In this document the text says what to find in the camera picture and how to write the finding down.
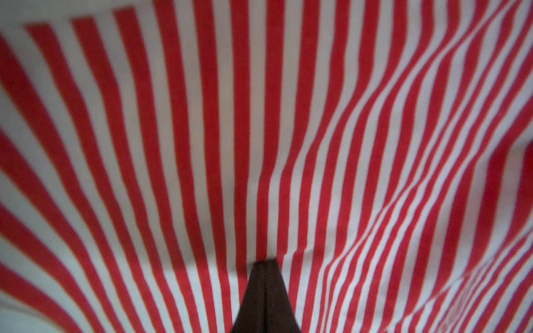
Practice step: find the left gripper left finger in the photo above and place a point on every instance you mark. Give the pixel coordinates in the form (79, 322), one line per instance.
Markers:
(251, 316)

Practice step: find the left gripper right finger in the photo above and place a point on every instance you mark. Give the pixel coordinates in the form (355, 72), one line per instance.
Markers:
(279, 315)

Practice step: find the striped red white tank top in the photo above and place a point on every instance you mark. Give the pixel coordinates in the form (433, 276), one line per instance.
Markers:
(153, 151)

